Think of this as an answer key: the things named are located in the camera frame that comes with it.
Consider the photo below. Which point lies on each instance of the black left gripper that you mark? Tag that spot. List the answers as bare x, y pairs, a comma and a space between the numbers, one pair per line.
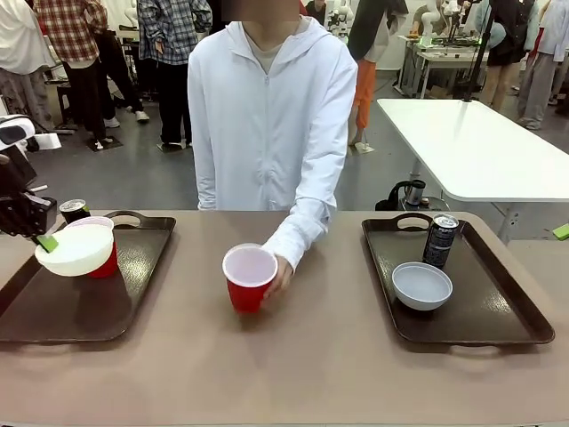
22, 215

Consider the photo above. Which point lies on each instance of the white plastic bowl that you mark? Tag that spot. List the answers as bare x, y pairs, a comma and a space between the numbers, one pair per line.
422, 287
75, 258

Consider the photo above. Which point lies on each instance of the black soda can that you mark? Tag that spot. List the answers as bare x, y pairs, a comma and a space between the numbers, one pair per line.
440, 242
73, 211

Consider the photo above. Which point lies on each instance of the red plastic cup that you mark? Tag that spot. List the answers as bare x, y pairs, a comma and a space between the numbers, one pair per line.
106, 267
244, 298

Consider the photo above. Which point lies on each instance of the person's left forearm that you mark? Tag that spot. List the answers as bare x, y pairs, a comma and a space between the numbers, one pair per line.
302, 231

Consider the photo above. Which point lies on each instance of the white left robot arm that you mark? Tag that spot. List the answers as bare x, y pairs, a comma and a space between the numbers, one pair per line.
13, 133

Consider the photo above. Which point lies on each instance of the person's left hand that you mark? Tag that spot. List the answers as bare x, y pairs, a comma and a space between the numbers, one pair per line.
281, 278

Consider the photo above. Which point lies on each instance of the brown plastic serving tray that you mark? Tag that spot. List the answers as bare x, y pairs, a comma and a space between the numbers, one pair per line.
89, 311
489, 311

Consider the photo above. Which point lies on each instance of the white box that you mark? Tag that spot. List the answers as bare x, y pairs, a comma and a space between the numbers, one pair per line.
46, 141

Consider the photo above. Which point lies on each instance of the bystander in white shirt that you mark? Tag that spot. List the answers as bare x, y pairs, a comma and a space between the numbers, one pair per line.
22, 44

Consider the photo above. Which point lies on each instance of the bystander in red plaid shirt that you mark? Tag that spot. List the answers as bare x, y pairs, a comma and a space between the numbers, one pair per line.
75, 44

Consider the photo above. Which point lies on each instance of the bystander in blue plaid shirt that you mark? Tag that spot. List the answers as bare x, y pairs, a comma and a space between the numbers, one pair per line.
173, 44

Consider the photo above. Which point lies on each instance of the person in white hoodie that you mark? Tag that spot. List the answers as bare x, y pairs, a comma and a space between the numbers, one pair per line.
266, 133

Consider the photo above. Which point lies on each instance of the steel thermos mug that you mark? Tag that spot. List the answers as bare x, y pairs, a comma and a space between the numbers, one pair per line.
416, 191

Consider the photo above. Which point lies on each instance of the bystander in orange trousers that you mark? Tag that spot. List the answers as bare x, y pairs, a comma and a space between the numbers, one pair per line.
369, 53

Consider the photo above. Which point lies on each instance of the grey workbench with equipment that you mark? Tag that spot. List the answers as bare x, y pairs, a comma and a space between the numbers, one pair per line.
440, 58

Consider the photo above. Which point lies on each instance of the white folding table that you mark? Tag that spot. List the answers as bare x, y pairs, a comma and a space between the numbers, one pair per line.
480, 147

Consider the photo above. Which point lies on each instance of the black tripod pole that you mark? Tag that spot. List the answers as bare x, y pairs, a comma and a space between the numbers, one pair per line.
479, 49

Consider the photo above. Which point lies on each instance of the bystander in black dress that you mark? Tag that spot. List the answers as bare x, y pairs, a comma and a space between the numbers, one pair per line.
507, 40

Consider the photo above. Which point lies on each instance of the green object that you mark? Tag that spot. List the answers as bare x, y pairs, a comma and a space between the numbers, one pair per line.
562, 232

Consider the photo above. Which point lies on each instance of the bystander in light blue shirt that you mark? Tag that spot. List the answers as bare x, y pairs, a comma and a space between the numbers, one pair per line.
544, 58

